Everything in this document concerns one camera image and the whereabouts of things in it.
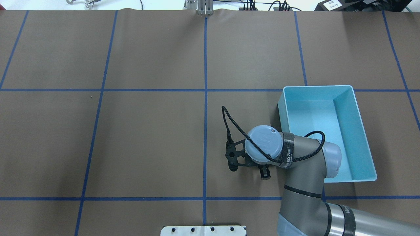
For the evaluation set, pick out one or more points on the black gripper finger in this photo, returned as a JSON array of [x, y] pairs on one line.
[[265, 172]]

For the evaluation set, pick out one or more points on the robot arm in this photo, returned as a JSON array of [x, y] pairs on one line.
[[308, 162]]

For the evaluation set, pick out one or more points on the light blue plastic bin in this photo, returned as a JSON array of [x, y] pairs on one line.
[[334, 111]]

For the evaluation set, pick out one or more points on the black labelled box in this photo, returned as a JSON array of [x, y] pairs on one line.
[[335, 5]]

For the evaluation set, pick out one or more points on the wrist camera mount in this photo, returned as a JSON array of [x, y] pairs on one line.
[[234, 150]]

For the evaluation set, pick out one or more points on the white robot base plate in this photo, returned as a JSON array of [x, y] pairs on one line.
[[223, 230]]

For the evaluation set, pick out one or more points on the aluminium frame post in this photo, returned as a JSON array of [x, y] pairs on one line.
[[203, 7]]

